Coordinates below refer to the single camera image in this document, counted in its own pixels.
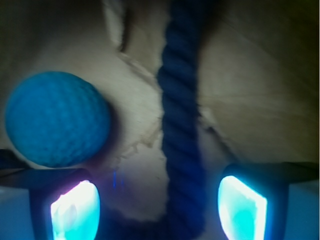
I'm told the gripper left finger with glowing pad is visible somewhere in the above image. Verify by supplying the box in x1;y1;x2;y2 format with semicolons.
0;149;101;240

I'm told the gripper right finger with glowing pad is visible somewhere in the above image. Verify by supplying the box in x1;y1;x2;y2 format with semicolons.
217;162;320;240

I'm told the dark blue twisted rope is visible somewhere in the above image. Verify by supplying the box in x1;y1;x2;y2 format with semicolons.
99;0;218;240

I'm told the teal blue ball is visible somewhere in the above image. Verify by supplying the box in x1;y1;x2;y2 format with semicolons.
4;71;111;168

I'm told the brown paper bag bin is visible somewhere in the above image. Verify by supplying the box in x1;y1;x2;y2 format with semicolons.
0;0;320;223

